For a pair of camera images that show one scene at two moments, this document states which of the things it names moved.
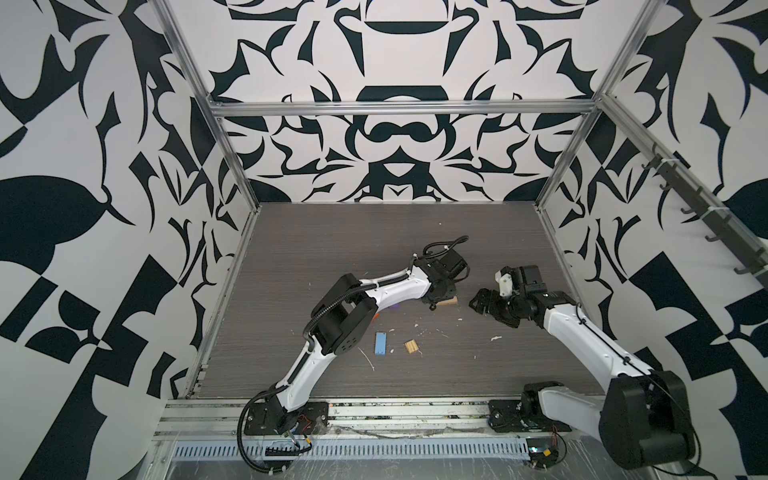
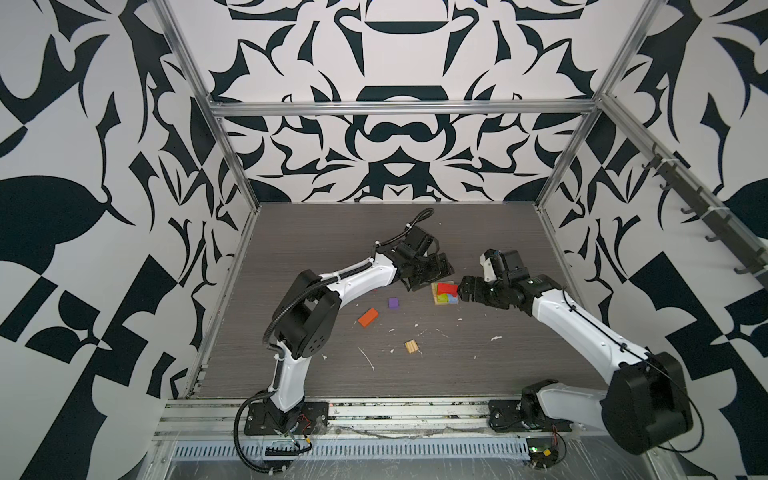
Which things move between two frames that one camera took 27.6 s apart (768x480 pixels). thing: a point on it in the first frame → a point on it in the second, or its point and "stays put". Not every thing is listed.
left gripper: [454, 292] → [438, 272]
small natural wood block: [411, 346] stays put
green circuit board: [541, 451] stays put
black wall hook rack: [719, 219] stays put
